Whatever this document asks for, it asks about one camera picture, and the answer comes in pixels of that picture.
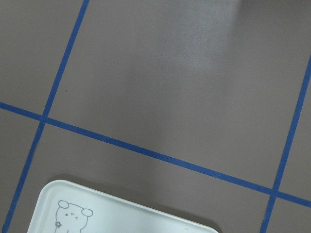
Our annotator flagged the cream rabbit tray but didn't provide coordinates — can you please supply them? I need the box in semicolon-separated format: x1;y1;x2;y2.
28;180;215;233

